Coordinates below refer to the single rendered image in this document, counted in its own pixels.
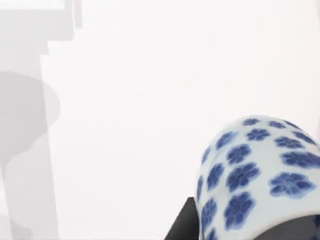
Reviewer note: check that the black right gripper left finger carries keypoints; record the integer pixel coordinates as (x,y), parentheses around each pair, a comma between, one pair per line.
(186,222)

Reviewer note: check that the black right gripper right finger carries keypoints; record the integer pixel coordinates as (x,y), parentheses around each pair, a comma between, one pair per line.
(290,228)

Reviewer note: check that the white cup with blue flowers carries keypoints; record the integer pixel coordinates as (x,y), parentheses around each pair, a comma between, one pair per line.
(252,180)

